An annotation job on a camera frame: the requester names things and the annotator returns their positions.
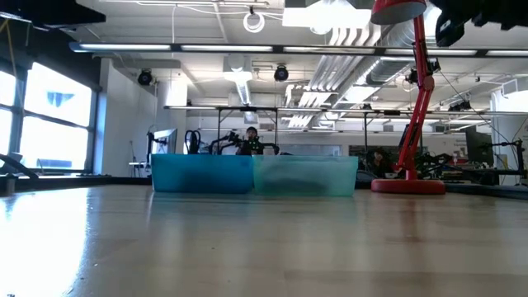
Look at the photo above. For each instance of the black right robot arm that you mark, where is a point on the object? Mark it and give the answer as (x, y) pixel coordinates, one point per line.
(515, 12)

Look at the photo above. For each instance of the black background robot arm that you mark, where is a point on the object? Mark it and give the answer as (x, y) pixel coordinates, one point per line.
(222, 144)

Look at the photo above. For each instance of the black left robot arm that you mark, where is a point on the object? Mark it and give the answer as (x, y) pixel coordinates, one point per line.
(49, 12)

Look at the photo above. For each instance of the dark computer monitor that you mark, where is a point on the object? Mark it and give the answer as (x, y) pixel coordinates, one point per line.
(478, 148)

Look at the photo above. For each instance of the person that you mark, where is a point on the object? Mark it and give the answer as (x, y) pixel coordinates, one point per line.
(379, 163)
(251, 134)

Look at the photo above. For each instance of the red desk lamp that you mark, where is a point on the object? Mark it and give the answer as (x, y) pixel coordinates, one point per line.
(408, 185)

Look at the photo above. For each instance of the black ceiling spotlight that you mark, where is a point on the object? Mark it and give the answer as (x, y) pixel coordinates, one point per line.
(144, 77)
(281, 73)

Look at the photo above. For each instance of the teal plastic bin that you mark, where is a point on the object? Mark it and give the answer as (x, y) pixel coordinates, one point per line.
(305, 169)

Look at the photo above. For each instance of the long ceiling light bar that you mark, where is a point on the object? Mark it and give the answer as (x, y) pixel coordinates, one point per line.
(227, 48)

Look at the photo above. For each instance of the blue plastic bin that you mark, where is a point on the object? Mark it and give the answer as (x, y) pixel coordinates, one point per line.
(198, 173)

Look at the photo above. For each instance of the large window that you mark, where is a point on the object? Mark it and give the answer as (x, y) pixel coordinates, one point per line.
(53, 103)

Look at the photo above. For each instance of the silver ventilation duct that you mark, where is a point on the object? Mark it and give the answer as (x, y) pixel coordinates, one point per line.
(383, 70)

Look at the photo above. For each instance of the black background rig frame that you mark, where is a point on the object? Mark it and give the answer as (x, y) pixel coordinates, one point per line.
(247, 109)

